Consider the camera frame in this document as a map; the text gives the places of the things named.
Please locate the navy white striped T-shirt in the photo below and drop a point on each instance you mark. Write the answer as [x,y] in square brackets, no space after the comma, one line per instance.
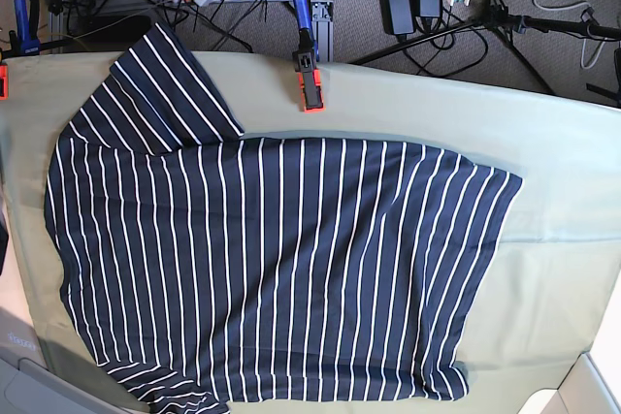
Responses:
[202,267]

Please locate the orange black centre clamp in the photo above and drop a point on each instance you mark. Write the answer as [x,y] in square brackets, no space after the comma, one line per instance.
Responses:
[309,81]

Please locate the black tripod stand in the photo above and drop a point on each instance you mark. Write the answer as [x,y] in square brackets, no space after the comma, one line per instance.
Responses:
[496,19]

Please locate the light green table cloth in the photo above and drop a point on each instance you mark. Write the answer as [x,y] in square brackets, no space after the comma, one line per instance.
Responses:
[544,323]

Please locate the blue black clamp left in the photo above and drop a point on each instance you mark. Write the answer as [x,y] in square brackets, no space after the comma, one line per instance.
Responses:
[24,40]

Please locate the orange clamp left edge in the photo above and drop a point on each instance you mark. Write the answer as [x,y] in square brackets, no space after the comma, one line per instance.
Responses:
[4,82]

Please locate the blue clamp handle centre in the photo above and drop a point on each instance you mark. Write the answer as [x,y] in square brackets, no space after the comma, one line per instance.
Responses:
[303,16]

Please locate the aluminium frame post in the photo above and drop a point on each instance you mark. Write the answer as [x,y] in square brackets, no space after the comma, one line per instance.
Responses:
[322,20]

